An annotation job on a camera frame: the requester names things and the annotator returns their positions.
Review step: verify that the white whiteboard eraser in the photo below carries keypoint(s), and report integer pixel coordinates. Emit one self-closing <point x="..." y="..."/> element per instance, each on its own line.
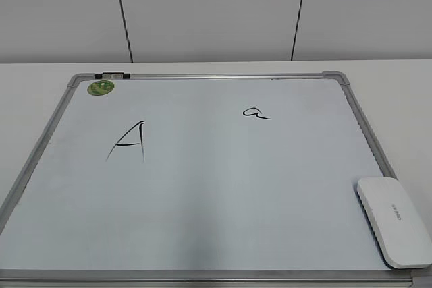
<point x="399" y="229"/>

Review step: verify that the green round magnet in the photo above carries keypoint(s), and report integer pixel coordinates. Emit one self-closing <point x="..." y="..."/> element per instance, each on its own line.
<point x="100" y="88"/>

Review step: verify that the white aluminium-framed whiteboard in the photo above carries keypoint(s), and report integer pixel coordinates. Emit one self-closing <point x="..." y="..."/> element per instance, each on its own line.
<point x="200" y="181"/>

